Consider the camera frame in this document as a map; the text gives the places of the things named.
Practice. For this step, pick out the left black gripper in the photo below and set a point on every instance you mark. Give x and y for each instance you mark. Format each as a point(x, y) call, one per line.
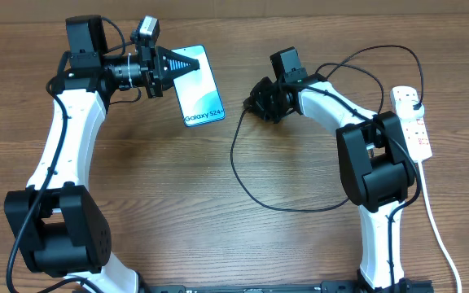
point(164, 58)

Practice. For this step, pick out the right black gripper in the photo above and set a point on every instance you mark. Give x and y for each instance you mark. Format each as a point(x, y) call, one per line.
point(254, 101)

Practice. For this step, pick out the blue Galaxy smartphone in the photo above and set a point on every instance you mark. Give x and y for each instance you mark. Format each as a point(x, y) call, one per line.
point(197, 92)

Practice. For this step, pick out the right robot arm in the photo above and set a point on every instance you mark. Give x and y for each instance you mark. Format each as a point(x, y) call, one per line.
point(376, 170)

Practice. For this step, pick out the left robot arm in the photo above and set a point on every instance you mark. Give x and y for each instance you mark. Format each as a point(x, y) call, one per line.
point(58, 228)

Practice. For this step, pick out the white charger plug adapter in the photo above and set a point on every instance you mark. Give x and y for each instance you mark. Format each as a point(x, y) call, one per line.
point(408, 110)

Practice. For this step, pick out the white power strip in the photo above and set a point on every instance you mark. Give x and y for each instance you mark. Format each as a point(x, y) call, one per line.
point(415, 131)

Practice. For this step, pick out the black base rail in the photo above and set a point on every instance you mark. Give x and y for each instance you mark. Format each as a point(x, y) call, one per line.
point(255, 289)

